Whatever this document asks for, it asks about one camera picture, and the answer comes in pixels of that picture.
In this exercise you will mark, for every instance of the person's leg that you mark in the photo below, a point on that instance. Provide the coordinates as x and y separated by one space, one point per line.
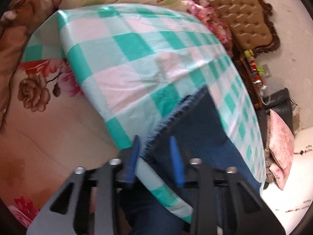
151 215

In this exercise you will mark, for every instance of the green white checked cloth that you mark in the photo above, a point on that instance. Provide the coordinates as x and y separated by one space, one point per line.
110 41

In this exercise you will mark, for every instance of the dark wooden nightstand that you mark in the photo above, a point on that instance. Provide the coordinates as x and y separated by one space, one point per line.
250 89

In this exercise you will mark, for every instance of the red box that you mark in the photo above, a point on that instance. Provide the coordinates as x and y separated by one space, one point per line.
253 66

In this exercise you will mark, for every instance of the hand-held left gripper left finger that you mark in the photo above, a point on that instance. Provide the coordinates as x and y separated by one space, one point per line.
132 162

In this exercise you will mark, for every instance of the blue denim pants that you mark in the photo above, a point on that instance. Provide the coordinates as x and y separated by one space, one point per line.
207 132

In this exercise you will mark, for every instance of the green bag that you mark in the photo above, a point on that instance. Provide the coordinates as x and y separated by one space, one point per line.
262 69

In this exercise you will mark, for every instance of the yellow jar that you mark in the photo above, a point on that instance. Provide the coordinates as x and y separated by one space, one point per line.
248 53

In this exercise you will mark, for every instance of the peach floral bedsheet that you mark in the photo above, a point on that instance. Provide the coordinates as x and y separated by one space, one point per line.
61 132

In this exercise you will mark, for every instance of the tufted tan headboard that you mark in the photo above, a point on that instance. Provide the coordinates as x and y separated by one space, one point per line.
234 12

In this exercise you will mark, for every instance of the small pink floral pillow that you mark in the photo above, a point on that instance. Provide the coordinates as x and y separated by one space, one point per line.
278 176

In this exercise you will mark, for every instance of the large pink floral pillow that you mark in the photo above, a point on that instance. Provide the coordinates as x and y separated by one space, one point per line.
281 137

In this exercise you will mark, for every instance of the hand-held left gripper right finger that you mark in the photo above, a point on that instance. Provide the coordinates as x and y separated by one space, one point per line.
177 162

